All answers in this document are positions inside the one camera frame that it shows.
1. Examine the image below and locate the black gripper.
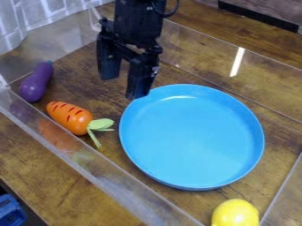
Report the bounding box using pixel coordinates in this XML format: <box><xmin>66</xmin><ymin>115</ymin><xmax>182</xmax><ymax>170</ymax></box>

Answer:
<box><xmin>97</xmin><ymin>0</ymin><xmax>166</xmax><ymax>100</ymax></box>

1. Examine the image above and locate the orange toy carrot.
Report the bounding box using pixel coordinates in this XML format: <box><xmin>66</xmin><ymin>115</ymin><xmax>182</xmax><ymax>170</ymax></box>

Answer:
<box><xmin>46</xmin><ymin>101</ymin><xmax>116</xmax><ymax>147</ymax></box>

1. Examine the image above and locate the purple toy eggplant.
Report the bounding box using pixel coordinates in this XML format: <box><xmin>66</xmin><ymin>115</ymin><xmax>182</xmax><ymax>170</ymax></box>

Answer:
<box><xmin>19</xmin><ymin>61</ymin><xmax>55</xmax><ymax>102</ymax></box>

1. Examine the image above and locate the blue round plate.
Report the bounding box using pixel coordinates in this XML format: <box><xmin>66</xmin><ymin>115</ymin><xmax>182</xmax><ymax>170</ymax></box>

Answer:
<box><xmin>120</xmin><ymin>84</ymin><xmax>267</xmax><ymax>191</ymax></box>

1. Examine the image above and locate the yellow toy lemon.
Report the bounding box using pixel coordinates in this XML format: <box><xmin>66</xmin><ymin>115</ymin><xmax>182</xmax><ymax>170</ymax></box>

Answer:
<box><xmin>212</xmin><ymin>199</ymin><xmax>260</xmax><ymax>226</ymax></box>

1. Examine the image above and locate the blue object at corner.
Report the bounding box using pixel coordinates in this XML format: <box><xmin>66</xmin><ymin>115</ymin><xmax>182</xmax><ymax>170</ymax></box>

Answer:
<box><xmin>0</xmin><ymin>194</ymin><xmax>27</xmax><ymax>226</ymax></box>

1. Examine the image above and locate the clear acrylic tray wall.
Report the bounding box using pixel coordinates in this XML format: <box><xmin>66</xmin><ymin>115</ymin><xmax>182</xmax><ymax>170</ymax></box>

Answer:
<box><xmin>0</xmin><ymin>4</ymin><xmax>302</xmax><ymax>226</ymax></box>

